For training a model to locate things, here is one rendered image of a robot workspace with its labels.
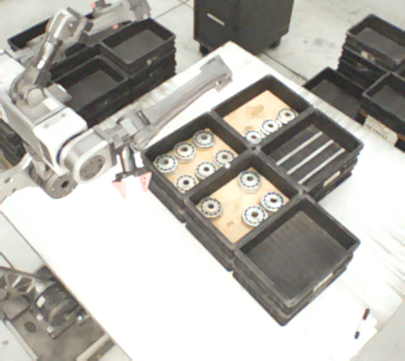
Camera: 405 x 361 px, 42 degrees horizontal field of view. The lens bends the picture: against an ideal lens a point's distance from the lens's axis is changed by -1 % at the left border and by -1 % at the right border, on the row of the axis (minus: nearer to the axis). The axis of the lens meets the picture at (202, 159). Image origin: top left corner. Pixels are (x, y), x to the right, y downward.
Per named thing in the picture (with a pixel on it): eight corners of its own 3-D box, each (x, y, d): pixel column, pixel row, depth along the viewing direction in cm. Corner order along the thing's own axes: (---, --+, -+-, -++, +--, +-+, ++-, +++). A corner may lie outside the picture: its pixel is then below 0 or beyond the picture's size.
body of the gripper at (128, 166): (146, 172, 197) (142, 153, 196) (125, 179, 191) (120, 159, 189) (136, 171, 202) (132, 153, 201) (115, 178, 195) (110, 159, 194)
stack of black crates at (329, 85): (369, 121, 346) (379, 96, 328) (342, 145, 332) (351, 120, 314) (321, 90, 363) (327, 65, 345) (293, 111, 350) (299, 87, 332)
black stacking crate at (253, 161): (230, 262, 205) (232, 248, 196) (183, 213, 219) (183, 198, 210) (299, 208, 222) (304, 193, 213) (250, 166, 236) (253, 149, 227)
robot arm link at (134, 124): (115, 125, 158) (126, 138, 158) (141, 108, 163) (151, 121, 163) (109, 135, 167) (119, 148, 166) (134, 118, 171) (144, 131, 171)
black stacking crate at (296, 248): (286, 318, 192) (290, 306, 183) (231, 263, 205) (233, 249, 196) (354, 256, 208) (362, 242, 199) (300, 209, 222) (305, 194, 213)
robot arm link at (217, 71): (224, 43, 173) (243, 67, 173) (214, 59, 186) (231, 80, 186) (115, 118, 160) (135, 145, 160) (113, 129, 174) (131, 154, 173)
